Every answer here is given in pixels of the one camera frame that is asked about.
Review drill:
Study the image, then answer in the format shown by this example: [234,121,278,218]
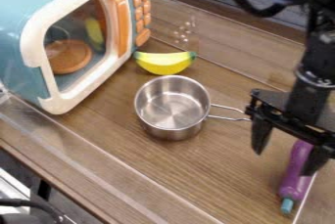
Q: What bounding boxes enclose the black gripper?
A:
[245,89,335,176]

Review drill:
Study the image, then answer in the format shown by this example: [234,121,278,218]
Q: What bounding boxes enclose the purple toy eggplant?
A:
[278,140,312,214]

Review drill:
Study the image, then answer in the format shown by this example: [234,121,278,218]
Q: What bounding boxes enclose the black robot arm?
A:
[233,0,335,176]

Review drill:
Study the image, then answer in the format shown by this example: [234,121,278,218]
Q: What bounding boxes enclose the yellow toy banana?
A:
[134,52,195,75]

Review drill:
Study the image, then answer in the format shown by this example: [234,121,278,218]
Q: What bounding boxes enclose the orange microwave turntable plate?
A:
[44,39,92,74]

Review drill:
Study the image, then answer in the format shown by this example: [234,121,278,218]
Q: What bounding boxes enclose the blue toy microwave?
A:
[0,0,150,114]

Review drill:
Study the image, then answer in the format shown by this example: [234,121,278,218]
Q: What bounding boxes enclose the silver pot with handle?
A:
[134,75,249,141]

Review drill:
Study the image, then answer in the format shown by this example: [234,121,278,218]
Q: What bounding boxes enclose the black cable bottom left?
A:
[0,198,67,224]

